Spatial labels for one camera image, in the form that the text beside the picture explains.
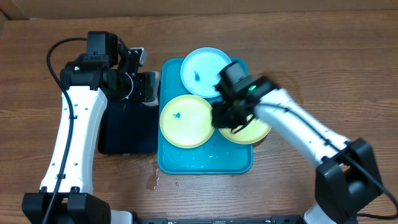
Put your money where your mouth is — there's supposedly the yellow-green plate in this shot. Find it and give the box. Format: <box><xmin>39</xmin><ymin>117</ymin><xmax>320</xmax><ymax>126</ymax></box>
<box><xmin>159</xmin><ymin>95</ymin><xmax>215</xmax><ymax>149</ymax></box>
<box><xmin>219</xmin><ymin>118</ymin><xmax>271</xmax><ymax>144</ymax></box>

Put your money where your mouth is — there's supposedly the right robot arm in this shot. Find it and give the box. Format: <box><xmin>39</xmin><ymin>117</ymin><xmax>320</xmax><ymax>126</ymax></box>
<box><xmin>211</xmin><ymin>61</ymin><xmax>382</xmax><ymax>223</ymax></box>

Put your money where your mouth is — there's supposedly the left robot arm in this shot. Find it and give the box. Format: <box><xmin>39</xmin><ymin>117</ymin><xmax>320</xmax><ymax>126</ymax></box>
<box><xmin>22</xmin><ymin>31</ymin><xmax>159</xmax><ymax>223</ymax></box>

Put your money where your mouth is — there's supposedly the turquoise plastic tray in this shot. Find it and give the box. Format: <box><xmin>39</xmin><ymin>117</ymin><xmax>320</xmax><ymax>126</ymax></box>
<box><xmin>157</xmin><ymin>58</ymin><xmax>254</xmax><ymax>174</ymax></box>

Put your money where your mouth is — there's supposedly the black water tray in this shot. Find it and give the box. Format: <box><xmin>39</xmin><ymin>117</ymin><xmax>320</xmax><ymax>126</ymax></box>
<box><xmin>98</xmin><ymin>100</ymin><xmax>159</xmax><ymax>155</ymax></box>

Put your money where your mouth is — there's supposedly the light blue plate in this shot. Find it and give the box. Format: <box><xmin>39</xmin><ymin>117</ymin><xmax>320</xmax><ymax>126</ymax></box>
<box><xmin>180</xmin><ymin>47</ymin><xmax>232</xmax><ymax>98</ymax></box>

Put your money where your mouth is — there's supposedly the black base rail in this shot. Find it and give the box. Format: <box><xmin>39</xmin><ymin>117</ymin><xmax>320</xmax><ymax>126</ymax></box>
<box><xmin>133</xmin><ymin>215</ymin><xmax>305</xmax><ymax>224</ymax></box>

